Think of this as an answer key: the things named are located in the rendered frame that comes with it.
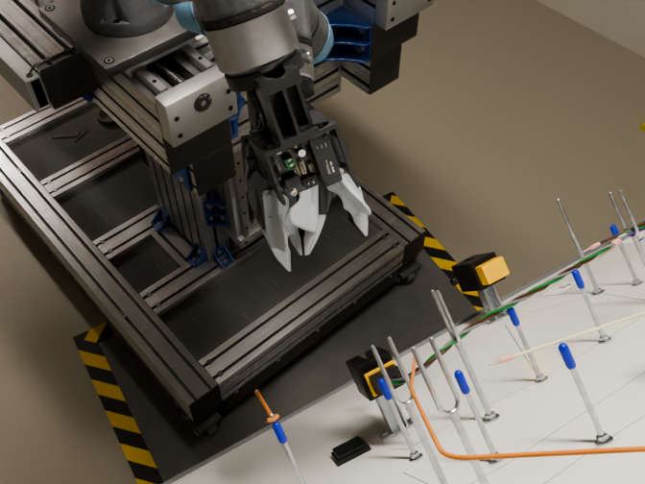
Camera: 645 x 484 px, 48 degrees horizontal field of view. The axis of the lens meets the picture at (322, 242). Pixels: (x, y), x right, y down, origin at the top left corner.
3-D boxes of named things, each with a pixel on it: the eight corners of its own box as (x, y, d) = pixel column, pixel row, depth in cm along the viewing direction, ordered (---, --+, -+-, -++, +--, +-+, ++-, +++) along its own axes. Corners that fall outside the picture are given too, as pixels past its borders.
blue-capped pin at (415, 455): (420, 452, 72) (385, 374, 72) (425, 456, 71) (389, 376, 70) (407, 459, 72) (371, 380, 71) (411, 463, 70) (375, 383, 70)
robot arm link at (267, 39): (197, 26, 65) (278, -6, 67) (215, 74, 67) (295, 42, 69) (212, 36, 59) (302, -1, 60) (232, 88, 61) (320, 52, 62)
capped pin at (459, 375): (489, 467, 62) (449, 375, 62) (487, 460, 64) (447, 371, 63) (506, 460, 62) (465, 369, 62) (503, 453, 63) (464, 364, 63)
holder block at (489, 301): (479, 312, 120) (455, 257, 119) (521, 311, 108) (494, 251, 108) (457, 324, 118) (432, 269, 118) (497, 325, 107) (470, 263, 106)
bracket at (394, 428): (414, 417, 83) (396, 377, 83) (419, 422, 81) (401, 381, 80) (378, 435, 82) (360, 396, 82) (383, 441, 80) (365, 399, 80)
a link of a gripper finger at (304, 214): (281, 256, 87) (274, 181, 87) (311, 254, 92) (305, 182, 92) (301, 254, 85) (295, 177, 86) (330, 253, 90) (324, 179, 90)
